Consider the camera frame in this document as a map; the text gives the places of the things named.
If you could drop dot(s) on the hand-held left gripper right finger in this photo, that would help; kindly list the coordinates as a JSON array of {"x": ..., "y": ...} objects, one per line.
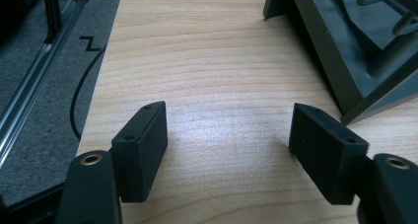
[{"x": 325, "y": 158}]

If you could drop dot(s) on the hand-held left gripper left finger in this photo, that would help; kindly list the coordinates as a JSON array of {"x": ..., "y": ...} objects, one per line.
[{"x": 139, "y": 155}]

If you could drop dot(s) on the aluminium frame rail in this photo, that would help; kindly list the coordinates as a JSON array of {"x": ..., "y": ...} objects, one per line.
[{"x": 31, "y": 86}]

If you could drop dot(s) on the black metal stand post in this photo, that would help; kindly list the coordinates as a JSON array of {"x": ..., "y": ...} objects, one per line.
[{"x": 52, "y": 13}]

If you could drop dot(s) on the dark grey dish rack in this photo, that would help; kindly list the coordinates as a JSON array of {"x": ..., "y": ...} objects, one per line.
[{"x": 361, "y": 53}]

